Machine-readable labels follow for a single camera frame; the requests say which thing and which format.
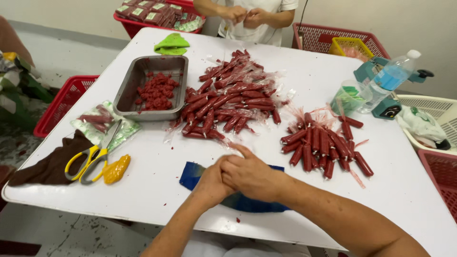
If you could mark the white plastic bag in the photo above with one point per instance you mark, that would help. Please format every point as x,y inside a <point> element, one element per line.
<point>421,126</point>

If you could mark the small yellow basket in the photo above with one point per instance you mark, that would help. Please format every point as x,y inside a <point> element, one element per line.
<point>348,45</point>

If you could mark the clear bag of sausages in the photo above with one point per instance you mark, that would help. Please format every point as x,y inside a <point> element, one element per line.
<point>96,121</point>

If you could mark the green cloth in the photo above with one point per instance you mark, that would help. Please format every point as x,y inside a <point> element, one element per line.
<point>172,44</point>

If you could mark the person's white clothing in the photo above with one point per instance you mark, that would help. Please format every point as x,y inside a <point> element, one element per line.
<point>246,248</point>

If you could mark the heap of printed bags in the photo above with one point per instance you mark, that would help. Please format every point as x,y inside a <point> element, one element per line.
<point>19,85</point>

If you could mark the heap of red meat pieces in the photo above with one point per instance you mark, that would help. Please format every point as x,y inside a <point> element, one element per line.
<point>157,92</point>

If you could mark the person's right hand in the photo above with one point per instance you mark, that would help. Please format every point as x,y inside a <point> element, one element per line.
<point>257,178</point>

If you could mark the pile of tied red sausages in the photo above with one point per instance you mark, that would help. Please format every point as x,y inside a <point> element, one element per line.
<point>323,146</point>

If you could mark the red basket of sausage packets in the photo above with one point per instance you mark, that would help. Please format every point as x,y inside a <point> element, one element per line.
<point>157,16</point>

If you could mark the clear cup of green bags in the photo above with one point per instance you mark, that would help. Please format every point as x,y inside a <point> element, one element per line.
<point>348,98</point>

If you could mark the pile of plastic-wrapped red sausages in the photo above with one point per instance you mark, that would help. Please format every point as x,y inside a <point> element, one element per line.
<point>228,96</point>

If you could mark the blue cloth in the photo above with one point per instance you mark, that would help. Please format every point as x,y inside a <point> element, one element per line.
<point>191,176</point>

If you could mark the person's left fingers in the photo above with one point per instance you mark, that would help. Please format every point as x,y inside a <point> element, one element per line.
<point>220,162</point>

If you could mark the white plastic basket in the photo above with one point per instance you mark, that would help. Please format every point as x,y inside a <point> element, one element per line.
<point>437,110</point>

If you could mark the red plastic crate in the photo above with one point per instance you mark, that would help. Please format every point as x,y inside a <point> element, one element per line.
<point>442,178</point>

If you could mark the large red mesh basket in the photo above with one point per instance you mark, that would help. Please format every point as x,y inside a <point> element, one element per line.
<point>314,37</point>

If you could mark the empty red plastic basket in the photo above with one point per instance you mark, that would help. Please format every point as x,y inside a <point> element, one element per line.
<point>60,105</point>

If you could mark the clear water bottle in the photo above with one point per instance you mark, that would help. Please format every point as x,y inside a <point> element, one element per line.
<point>387,80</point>

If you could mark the crumpled yellow plastic glove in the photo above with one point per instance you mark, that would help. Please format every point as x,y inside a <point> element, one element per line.
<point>116,169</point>

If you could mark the teal heat sealer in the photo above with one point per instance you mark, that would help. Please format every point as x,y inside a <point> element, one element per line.
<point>385,107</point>

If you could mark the brown cloth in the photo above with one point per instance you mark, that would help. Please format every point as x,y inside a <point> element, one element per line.
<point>50,164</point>

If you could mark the person's left hand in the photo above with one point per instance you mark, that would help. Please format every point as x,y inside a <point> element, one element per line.
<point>209,185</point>

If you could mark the metal tray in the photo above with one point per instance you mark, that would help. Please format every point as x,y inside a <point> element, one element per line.
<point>132,92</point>

